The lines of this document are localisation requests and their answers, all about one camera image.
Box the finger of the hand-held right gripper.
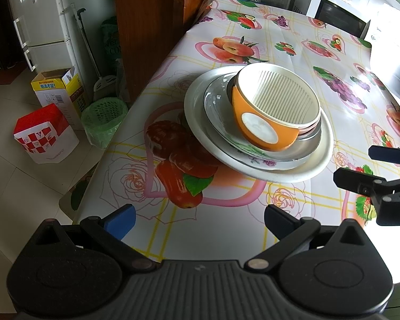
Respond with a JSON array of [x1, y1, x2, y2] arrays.
[[333, 167, 400, 204], [368, 145, 400, 168]]

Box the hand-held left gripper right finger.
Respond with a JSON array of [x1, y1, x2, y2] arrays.
[[245, 204, 370, 271]]

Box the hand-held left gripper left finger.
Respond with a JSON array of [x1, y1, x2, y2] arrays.
[[33, 203, 157, 271]]

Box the white plate purple flowers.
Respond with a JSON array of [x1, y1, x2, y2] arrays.
[[217, 140, 312, 171]]

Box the pink bowl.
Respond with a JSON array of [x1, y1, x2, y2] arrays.
[[298, 117, 321, 134]]

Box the orange and cream ribbed bowl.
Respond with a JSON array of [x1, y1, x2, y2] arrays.
[[231, 63, 321, 151]]

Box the white plate green print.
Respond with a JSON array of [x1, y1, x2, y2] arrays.
[[203, 73, 323, 162]]

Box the plain white deep plate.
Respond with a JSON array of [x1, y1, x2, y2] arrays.
[[183, 65, 334, 183]]

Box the stainless steel bowl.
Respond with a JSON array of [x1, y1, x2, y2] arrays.
[[225, 75, 321, 141]]

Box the green patterned floor mat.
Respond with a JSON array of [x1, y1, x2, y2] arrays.
[[59, 163, 102, 222]]

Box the green plastic basket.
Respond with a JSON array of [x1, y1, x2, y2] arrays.
[[81, 97, 129, 150]]

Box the red white checkered bag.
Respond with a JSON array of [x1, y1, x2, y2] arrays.
[[13, 103, 80, 165]]

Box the yellow cardboard box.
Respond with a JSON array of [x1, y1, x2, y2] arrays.
[[31, 66, 90, 130]]

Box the white microwave oven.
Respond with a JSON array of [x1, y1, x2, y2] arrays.
[[307, 0, 390, 41]]

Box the green plastic bag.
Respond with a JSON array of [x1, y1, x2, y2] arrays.
[[101, 16, 119, 62]]

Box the brown wooden cabinet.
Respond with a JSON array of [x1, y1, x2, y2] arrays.
[[113, 0, 217, 104]]

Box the white refrigerator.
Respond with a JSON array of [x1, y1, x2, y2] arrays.
[[5, 0, 78, 71]]

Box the long-handled dustpan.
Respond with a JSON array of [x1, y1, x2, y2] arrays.
[[73, 7, 118, 101]]

